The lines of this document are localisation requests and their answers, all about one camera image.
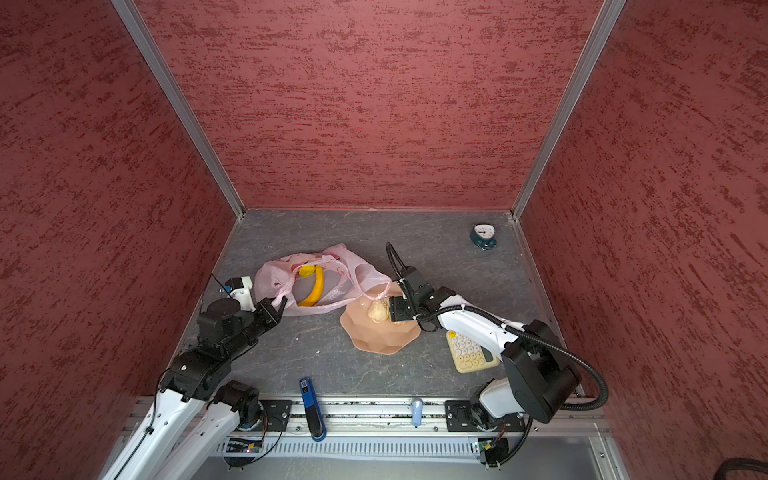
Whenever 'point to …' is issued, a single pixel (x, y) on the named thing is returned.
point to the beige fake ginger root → (379, 310)
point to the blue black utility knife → (315, 422)
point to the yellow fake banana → (317, 287)
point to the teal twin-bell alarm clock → (483, 236)
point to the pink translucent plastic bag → (327, 278)
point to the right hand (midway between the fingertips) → (398, 315)
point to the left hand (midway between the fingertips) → (288, 305)
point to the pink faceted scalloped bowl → (382, 338)
